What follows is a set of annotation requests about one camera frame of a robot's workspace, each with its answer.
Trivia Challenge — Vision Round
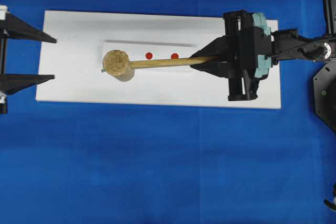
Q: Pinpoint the white foam board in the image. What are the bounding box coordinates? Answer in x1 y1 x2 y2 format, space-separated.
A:
36 10 281 109

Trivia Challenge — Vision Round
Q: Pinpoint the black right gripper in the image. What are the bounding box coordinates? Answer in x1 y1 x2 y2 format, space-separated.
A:
190 10 269 101

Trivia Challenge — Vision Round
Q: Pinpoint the blue table cloth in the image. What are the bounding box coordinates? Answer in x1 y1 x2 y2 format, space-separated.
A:
1 0 335 223

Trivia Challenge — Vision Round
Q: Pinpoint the red dot mark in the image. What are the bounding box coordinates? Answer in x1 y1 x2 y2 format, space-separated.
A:
145 52 153 60
171 53 179 59

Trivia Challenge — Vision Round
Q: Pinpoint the red dot mark right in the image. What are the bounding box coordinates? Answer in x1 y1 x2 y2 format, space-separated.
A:
171 53 179 59

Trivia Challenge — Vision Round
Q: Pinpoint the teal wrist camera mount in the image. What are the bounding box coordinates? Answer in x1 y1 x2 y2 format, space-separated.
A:
252 13 272 78

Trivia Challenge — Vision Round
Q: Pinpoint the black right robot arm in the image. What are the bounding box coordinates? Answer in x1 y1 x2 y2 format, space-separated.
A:
191 10 335 101

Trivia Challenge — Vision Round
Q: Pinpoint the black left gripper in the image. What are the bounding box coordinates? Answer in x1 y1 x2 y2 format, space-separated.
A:
1 5 57 114

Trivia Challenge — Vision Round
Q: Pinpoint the wooden mallet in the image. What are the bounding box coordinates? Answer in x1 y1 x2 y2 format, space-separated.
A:
101 50 219 82

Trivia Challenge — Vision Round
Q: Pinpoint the red dot mark middle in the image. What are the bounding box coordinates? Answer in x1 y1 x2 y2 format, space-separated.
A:
145 52 153 60

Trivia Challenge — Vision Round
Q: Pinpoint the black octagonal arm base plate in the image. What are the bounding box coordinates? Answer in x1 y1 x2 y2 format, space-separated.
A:
313 61 335 132

